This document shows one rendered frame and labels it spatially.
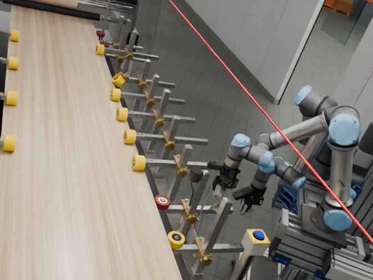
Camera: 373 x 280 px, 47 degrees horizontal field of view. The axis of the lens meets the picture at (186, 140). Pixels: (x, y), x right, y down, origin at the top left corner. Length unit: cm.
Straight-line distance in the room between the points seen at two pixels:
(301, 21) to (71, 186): 456
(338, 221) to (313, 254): 35
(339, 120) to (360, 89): 324
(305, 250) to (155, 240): 78
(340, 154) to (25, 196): 135
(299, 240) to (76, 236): 107
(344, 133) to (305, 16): 433
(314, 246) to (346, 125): 72
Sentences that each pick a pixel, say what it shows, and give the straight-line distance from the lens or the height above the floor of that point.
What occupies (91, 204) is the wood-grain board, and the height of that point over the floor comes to 90.
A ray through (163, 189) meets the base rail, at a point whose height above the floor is 70.
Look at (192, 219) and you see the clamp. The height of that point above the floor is 85.
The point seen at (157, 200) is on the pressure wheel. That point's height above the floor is 91.
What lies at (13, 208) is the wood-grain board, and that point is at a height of 90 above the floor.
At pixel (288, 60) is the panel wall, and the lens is 613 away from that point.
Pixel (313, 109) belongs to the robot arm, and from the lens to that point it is 220.
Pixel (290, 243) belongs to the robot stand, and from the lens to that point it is 225.
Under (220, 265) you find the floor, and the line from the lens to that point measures 328.
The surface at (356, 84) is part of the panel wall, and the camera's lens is 509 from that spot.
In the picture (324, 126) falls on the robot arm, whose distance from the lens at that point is 198.
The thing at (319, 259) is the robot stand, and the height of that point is 87.
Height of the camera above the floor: 222
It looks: 29 degrees down
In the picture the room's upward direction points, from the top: 19 degrees clockwise
